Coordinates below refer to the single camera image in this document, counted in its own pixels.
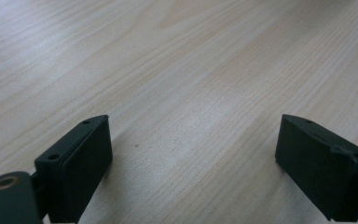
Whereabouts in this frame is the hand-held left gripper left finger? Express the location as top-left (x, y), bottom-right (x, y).
top-left (34, 114), bottom-right (114, 224)

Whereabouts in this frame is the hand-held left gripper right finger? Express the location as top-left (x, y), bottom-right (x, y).
top-left (274, 113), bottom-right (358, 223)

